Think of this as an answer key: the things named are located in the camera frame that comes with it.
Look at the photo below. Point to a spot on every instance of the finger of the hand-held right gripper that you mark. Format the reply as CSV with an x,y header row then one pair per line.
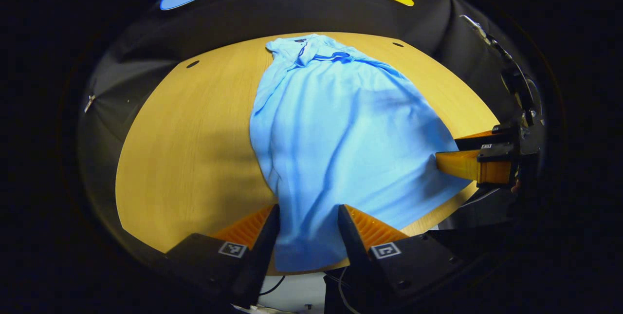
x,y
474,143
496,153

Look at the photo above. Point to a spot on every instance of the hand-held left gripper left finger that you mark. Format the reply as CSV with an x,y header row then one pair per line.
x,y
260,255

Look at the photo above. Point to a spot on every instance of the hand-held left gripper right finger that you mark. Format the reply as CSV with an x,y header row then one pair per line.
x,y
355,250

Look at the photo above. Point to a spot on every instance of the light blue T-shirt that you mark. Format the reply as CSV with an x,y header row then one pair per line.
x,y
340,134

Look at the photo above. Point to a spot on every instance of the silver metal clip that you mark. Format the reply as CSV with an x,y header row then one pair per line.
x,y
89,102

